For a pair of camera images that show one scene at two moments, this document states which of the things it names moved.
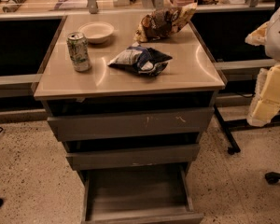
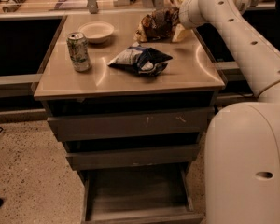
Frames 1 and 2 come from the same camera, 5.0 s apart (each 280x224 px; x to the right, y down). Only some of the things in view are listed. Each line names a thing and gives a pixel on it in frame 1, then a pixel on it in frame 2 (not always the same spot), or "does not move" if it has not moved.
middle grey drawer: (92, 160) does not move
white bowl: (97, 32) does not move
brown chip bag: (163, 21) does not move
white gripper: (278, 36) to (184, 17)
